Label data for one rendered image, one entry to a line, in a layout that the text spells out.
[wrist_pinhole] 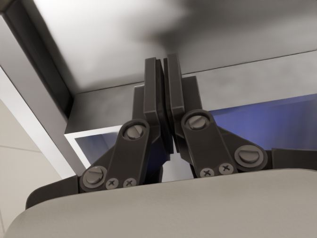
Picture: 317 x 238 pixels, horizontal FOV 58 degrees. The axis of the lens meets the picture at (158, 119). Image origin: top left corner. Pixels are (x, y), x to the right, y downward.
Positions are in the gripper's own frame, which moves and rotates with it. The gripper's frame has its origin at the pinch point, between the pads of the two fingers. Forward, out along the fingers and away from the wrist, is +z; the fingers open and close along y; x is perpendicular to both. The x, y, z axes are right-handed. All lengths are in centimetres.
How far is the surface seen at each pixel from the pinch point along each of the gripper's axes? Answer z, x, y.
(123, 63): 4.3, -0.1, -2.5
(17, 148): 92, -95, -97
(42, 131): 4.3, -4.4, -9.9
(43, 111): 2.3, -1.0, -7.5
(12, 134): 92, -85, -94
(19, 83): 2.3, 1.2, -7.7
